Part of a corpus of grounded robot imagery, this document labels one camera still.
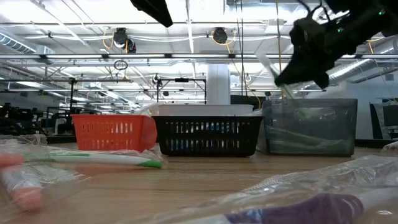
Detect distant black rig frame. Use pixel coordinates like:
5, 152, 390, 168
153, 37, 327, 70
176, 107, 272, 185
156, 77, 208, 106

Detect white building column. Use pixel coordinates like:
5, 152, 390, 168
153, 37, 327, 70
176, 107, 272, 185
206, 63, 231, 106

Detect black screen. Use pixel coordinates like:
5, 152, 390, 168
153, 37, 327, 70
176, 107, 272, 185
229, 95, 265, 115

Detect purple toothbrush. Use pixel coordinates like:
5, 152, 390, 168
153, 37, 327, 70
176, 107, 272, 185
124, 154, 398, 224

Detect black neighbouring rig frame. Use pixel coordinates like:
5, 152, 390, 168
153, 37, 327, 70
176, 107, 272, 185
0, 78, 134, 118

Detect large black cable reel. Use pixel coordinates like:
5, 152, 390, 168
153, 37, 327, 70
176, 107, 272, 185
212, 27, 229, 45
112, 27, 137, 54

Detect silver smooth air duct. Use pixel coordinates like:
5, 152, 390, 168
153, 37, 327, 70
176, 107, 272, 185
306, 37, 398, 93

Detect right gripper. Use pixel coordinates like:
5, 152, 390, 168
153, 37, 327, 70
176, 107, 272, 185
274, 18, 354, 90

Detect orange slotted plastic basket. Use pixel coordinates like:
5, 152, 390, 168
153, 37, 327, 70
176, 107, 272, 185
70, 114, 158, 152

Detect grey translucent plastic bin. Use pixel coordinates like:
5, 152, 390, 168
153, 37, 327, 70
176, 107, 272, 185
262, 98, 358, 157

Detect black slotted plastic basket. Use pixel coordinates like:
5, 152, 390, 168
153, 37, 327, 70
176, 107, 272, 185
152, 115, 264, 157

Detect silver ribbed air duct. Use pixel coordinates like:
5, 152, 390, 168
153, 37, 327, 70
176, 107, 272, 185
0, 30, 56, 65

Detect long light bar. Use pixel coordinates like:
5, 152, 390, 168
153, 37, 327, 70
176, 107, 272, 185
0, 53, 398, 60

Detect dark monitor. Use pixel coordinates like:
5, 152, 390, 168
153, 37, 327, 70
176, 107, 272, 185
369, 98, 398, 141

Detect dark lab equipment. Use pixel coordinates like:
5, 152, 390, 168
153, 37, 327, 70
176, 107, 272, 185
0, 102, 77, 144

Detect black hanging cable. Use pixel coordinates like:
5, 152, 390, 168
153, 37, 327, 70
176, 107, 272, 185
235, 0, 247, 97

